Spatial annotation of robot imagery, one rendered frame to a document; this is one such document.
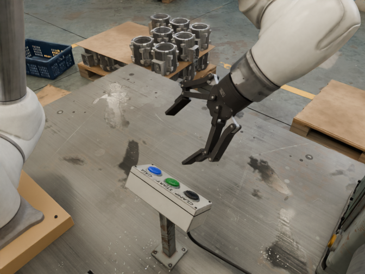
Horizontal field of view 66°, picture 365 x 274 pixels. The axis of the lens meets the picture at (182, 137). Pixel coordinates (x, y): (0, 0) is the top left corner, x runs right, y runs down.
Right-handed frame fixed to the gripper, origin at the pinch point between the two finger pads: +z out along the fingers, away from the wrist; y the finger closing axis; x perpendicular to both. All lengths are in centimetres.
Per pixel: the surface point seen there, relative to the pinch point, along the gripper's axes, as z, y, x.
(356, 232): -20.0, 31.9, 17.0
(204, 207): -5.2, 18.8, -6.0
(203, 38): 63, -143, 142
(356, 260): -21.2, 34.9, 7.6
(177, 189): -1.8, 13.6, -7.9
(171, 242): 14.3, 21.8, 0.0
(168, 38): 79, -146, 113
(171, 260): 19.3, 25.8, 2.3
